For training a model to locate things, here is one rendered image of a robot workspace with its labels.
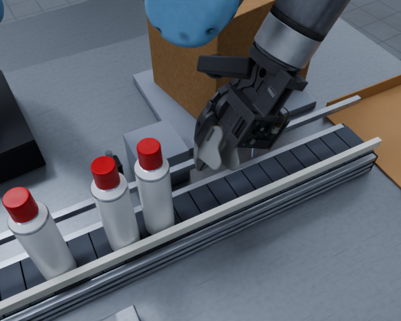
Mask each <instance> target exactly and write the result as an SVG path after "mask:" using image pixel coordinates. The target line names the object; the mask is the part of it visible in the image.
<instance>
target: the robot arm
mask: <svg viewBox="0 0 401 321"><path fill-rule="evenodd" d="M243 1H244V0H144V3H145V9H146V14H147V16H148V19H149V21H150V23H151V25H152V26H153V27H156V29H157V30H158V31H159V33H160V34H161V37H163V38H164V39H165V40H167V41H168V42H170V43H172V44H173V45H176V46H179V47H182V48H198V47H201V46H204V45H206V44H208V43H209V42H210V41H212V40H213V39H214V38H215V37H216V36H217V35H219V33H220V32H221V31H222V30H223V28H224V27H226V26H227V25H228V24H229V23H230V22H231V21H232V19H233V18H234V16H235V15H236V13H237V9H238V8H239V7H240V5H241V4H242V2H243ZM349 2H350V0H275V2H274V4H273V5H272V8H271V9H270V11H269V12H268V14H267V16H266V18H265V20H264V21H263V23H262V25H261V26H260V28H259V30H258V32H257V33H256V35H255V37H254V39H255V41H254V42H253V44H252V46H251V47H250V49H249V51H248V53H249V55H250V57H231V56H222V55H220V54H213V55H200V56H199V58H198V63H197V71H198V72H201V73H206V74H207V75H208V76H209V77H210V78H213V79H219V78H222V77H227V78H233V79H232V81H231V82H226V84H225V85H224V86H222V87H220V88H219V89H218V91H217V93H216V94H215V95H214V96H213V97H212V99H211V100H208V102H207V105H206V106H205V108H204V109H203V110H202V111H201V113H200V115H199V117H198V119H197V122H196V125H195V134H194V147H193V157H194V163H195V167H196V169H197V170H198V171H203V170H204V169H206V168H207V167H210V168H211V169H213V170H218V169H219V168H220V166H221V164H223V165H224V166H225V167H227V168H228V169H230V170H232V171H234V170H236V169H237V168H238V167H239V165H240V160H239V156H238V152H237V148H257V149H268V150H270V149H271V148H272V147H273V145H274V144H275V142H276V141H277V140H278V138H279V137H280V135H281V134H282V133H283V131H284V130H285V129H286V127H287V125H288V124H289V123H290V121H289V120H288V119H287V118H288V115H289V111H288V110H287V109H286V108H285V107H283V106H284V104H285V103H286V101H287V100H288V98H289V97H290V95H291V94H292V92H293V91H294V90H298V91H301V92H302V91H303V90H304V89H305V87H306V85H307V84H308V82H307V81H306V80H305V79H304V78H303V77H302V76H300V75H299V73H300V72H301V69H304V68H305V67H306V65H307V63H308V62H309V61H310V60H311V58H312V56H313V55H314V53H315V52H316V51H317V49H318V47H319V46H320V45H321V43H322V41H323V40H324V39H325V37H326V36H327V34H328V33H329V31H330V30H331V28H332V27H333V25H334V24H335V22H336V21H337V19H338V18H339V17H340V15H341V13H342V12H343V11H344V9H345V7H346V6H347V5H348V3H349ZM3 16H4V5H3V0H0V23H1V21H2V19H3ZM235 78H238V79H235ZM241 79H245V80H241ZM281 108H284V109H285V110H286V111H287V116H285V115H284V114H283V113H282V112H281V111H280V110H281ZM218 122H219V123H220V124H221V126H219V125H218Z"/></svg>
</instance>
